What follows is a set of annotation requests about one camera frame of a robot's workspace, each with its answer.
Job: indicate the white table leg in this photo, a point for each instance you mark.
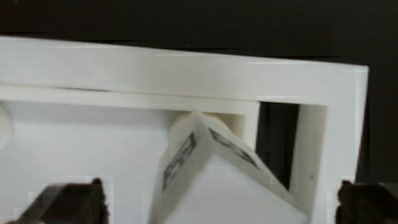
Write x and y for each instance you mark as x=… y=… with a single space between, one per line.
x=217 y=188

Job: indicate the white square table top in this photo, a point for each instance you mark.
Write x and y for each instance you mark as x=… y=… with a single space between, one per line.
x=87 y=134

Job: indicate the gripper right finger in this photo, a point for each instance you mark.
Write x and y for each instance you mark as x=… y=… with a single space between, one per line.
x=368 y=203

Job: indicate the white U-shaped fence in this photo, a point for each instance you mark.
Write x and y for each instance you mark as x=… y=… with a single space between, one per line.
x=309 y=95

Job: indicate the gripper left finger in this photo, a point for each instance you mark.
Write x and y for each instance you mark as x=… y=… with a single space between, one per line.
x=69 y=204

